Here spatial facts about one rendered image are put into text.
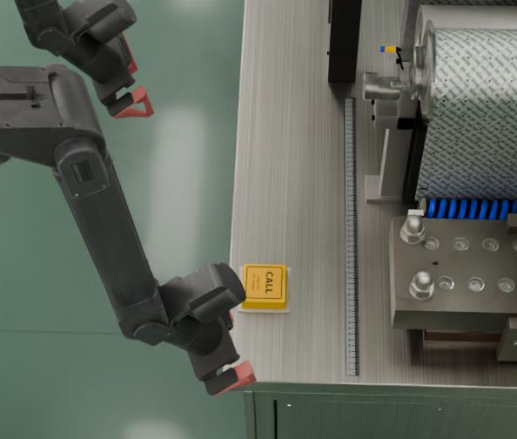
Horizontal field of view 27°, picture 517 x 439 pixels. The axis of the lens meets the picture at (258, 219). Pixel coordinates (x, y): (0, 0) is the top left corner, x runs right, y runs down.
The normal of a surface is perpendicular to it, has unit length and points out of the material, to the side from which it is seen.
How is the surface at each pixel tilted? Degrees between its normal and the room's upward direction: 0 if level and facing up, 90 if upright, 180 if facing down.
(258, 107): 0
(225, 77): 0
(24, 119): 24
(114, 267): 90
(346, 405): 90
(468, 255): 0
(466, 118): 90
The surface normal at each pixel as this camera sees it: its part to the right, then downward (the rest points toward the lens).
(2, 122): 0.36, -0.61
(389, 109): -0.02, -0.54
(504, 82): -0.04, 0.31
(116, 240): 0.38, 0.77
